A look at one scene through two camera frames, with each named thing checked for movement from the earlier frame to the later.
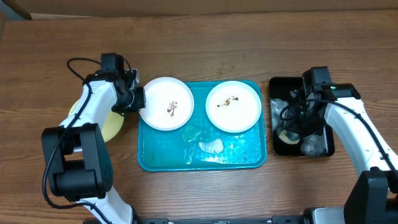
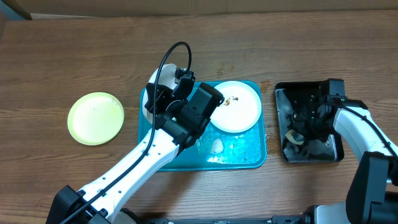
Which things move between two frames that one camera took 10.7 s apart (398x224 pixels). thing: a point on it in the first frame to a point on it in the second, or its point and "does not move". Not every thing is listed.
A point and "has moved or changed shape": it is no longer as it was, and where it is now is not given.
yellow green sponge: [289, 137] has moved or changed shape
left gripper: [140, 103] to [163, 94]
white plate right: [233, 106] does not move
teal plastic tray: [201, 146] does not move
